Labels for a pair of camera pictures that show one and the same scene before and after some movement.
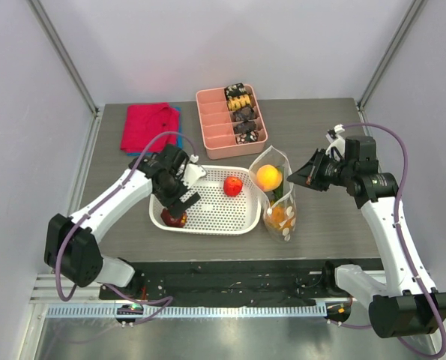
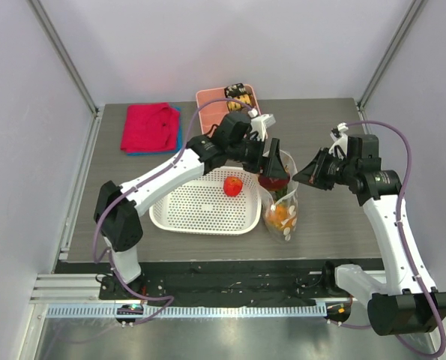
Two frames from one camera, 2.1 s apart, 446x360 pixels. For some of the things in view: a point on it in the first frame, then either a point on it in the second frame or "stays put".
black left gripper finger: x=179 y=209 to x=275 y=166
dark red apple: x=178 y=222 to x=273 y=183
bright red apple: x=232 y=186 stays put
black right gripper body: x=316 y=171 stays put
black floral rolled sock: x=234 y=91 stays put
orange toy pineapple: x=280 y=214 stays put
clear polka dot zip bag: x=272 y=171 stays put
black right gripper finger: x=304 y=175 stays put
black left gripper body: x=174 y=191 to x=250 y=154
